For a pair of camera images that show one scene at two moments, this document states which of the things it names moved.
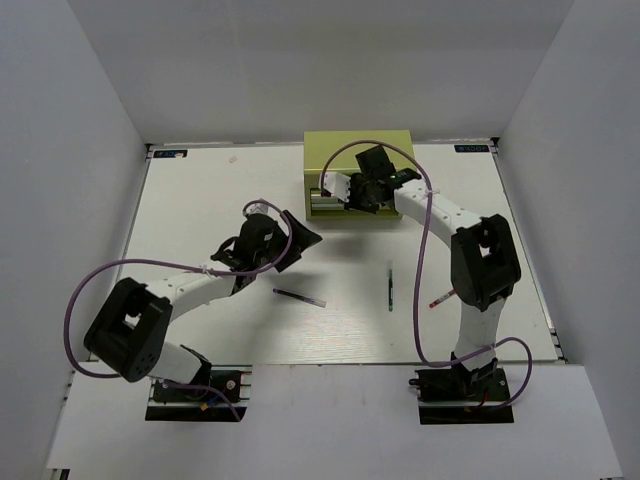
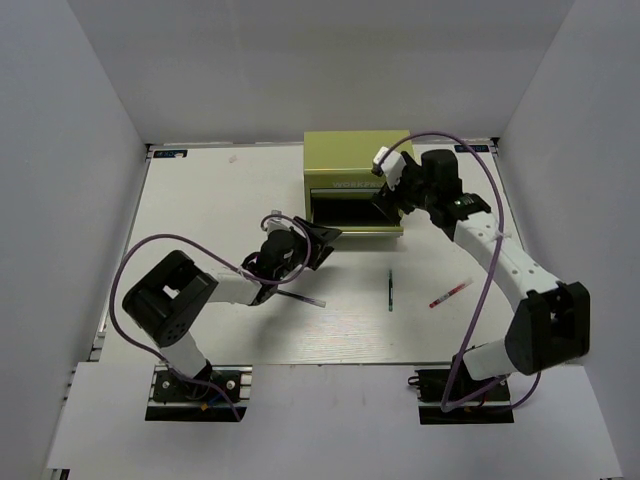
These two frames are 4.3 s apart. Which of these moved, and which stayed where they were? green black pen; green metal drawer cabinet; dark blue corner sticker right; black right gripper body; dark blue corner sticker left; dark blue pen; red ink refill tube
Moved: black right gripper body; green metal drawer cabinet
Stayed: dark blue corner sticker left; red ink refill tube; dark blue corner sticker right; green black pen; dark blue pen
